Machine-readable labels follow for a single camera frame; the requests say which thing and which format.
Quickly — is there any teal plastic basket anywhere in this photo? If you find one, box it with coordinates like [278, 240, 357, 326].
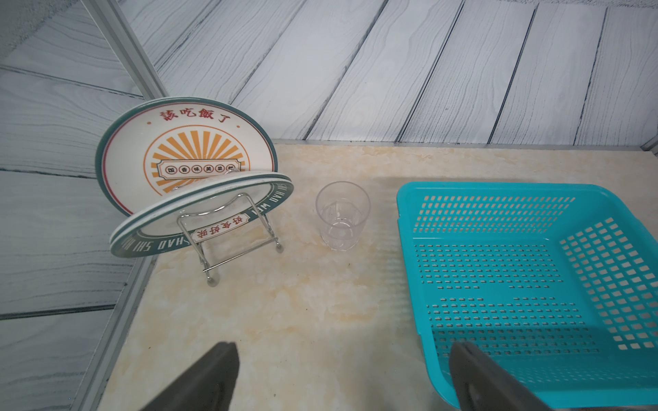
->
[397, 182, 657, 409]

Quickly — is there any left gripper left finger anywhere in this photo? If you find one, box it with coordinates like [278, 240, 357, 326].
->
[142, 342, 240, 411]

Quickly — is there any decorated plate on stand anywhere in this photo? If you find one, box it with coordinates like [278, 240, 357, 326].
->
[95, 97, 279, 216]

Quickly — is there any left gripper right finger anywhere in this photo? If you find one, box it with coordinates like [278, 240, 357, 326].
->
[449, 342, 551, 411]

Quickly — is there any green rimmed plate on stand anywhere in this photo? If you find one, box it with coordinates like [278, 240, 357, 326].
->
[110, 171, 294, 258]

